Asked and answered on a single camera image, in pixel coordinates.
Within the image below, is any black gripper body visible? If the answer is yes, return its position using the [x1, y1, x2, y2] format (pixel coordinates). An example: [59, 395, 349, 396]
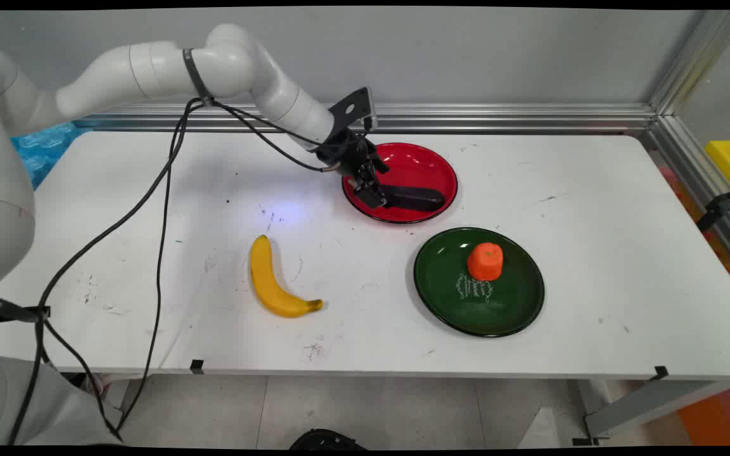
[317, 129, 380, 178]

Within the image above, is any orange toy tangerine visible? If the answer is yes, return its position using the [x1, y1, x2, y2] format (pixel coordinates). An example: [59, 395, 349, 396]
[467, 243, 505, 282]

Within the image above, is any red round plate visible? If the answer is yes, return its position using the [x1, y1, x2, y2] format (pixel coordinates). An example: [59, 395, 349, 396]
[342, 142, 459, 224]

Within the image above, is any dark purple toy eggplant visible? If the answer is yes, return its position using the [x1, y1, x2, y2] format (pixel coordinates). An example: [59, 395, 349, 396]
[380, 184, 446, 212]

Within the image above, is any yellow toy banana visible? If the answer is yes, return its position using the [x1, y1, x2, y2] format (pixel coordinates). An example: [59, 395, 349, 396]
[250, 235, 324, 319]

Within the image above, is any dark green round plate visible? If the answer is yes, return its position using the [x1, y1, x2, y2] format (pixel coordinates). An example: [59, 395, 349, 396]
[413, 227, 545, 338]

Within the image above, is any black round floor object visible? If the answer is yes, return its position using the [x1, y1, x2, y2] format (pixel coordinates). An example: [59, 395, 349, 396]
[289, 429, 367, 451]

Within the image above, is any blue bubble wrap sheet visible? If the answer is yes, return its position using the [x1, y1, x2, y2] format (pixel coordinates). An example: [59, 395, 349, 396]
[10, 122, 90, 191]

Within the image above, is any black clamp stand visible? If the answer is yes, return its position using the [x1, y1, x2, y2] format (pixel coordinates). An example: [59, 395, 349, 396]
[696, 172, 730, 232]

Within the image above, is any grey metal table leg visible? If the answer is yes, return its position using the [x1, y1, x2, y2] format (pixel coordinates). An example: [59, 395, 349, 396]
[572, 379, 730, 447]

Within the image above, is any orange box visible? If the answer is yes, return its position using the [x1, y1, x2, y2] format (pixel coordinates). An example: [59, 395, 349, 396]
[677, 381, 730, 447]

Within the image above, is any black wrist camera mount plate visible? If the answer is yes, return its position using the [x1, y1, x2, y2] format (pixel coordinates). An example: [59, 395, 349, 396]
[328, 87, 378, 132]

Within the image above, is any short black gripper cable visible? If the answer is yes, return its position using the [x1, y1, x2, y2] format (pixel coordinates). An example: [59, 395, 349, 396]
[212, 101, 340, 173]

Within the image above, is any horizontal aluminium frame rail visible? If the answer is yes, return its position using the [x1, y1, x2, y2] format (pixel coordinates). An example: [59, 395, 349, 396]
[72, 103, 658, 134]

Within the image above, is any black strap around arm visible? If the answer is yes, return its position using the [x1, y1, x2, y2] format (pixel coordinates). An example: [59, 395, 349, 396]
[182, 48, 215, 106]

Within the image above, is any long black cable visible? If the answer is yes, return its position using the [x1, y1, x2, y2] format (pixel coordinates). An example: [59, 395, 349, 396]
[42, 104, 189, 438]
[9, 100, 204, 447]

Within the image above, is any sloping aluminium frame rail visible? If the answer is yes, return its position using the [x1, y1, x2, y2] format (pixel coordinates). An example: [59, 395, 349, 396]
[641, 115, 730, 279]

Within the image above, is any aluminium frame post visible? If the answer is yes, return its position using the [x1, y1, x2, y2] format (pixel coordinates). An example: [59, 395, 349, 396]
[649, 9, 730, 116]

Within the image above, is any black strap around robot base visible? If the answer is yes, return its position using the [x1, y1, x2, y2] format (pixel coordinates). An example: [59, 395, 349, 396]
[0, 293, 52, 325]

